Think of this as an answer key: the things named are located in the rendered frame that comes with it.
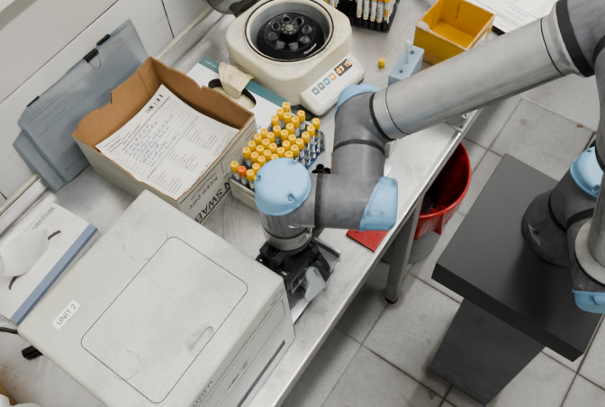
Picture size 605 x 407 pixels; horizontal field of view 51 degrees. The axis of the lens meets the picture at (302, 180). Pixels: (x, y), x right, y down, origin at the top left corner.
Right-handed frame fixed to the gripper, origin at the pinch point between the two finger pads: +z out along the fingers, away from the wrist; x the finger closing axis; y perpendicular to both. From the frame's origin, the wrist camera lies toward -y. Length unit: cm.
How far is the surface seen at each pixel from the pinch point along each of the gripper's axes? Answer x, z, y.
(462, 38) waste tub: -4, 8, -73
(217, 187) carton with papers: -25.0, 2.5, -5.9
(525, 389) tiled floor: 53, 96, -37
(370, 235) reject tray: 4.8, 8.4, -16.5
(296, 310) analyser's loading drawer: 2.4, 4.7, 5.5
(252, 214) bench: -17.9, 8.6, -7.1
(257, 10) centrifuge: -44, -3, -45
